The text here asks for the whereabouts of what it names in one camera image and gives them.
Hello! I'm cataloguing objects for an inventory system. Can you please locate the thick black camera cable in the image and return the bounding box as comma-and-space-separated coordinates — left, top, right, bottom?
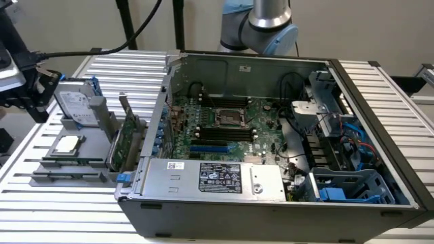
32, 0, 163, 60

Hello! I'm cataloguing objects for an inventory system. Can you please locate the black wire loop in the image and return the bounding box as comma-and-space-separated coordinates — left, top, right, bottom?
279, 72, 308, 103
188, 81, 204, 98

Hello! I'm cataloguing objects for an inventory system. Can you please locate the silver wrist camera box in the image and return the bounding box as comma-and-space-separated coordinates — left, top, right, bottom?
0, 49, 27, 90

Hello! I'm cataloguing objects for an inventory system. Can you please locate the aluminium frame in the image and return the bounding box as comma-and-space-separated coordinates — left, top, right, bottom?
408, 63, 434, 105

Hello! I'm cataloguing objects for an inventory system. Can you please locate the blue wire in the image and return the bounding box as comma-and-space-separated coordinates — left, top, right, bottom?
340, 121, 370, 174

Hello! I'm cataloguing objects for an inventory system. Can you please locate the hard disk with blue caddy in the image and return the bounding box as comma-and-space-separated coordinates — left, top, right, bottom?
53, 75, 103, 128

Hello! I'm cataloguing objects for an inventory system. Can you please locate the black box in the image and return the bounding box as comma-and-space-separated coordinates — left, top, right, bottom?
0, 128, 16, 154

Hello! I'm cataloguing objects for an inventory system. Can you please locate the green graphics card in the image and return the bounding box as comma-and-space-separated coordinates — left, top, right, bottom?
108, 93, 137, 171

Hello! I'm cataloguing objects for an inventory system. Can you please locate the black bracket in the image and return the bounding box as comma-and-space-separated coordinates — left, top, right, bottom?
388, 75, 426, 94

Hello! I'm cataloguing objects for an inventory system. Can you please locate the black open PC case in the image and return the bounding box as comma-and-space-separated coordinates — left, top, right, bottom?
115, 49, 429, 238

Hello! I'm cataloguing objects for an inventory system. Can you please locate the CPU socket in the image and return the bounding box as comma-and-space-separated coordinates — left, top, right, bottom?
210, 107, 254, 128

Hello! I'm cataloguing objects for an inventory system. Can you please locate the red wire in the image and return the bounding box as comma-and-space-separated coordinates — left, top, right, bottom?
351, 141, 376, 159

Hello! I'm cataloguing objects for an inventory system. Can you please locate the black stand pole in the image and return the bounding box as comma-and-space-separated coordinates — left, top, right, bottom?
171, 0, 185, 50
115, 0, 139, 50

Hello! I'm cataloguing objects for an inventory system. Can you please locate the gray parts rack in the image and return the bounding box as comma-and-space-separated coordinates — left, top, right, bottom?
29, 96, 149, 188

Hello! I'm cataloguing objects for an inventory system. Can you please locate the silver power supply unit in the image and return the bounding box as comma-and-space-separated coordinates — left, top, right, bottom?
133, 158, 287, 202

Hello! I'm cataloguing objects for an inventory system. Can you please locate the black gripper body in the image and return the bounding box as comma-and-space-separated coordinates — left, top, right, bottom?
0, 66, 44, 102

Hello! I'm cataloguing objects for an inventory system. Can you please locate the long black expansion slot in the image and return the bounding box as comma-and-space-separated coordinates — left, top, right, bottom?
189, 139, 228, 147

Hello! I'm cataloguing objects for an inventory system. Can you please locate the silver CPU chip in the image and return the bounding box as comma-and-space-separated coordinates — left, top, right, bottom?
55, 136, 81, 154

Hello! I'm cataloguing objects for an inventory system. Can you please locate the black RAM slot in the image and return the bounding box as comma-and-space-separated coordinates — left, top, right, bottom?
199, 125, 255, 132
197, 132, 256, 139
199, 128, 256, 135
197, 135, 258, 142

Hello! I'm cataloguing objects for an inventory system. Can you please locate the blue expansion slot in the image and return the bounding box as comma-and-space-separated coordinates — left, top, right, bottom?
189, 145, 231, 153

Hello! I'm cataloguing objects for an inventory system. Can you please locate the green motherboard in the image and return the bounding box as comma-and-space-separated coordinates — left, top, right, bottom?
167, 98, 292, 174

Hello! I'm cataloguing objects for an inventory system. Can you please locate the metal disk bay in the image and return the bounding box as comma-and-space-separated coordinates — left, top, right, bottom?
290, 70, 356, 143

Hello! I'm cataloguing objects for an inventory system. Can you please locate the blue-gray plastic drive caddy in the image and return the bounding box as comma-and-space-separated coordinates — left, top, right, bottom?
306, 167, 396, 204

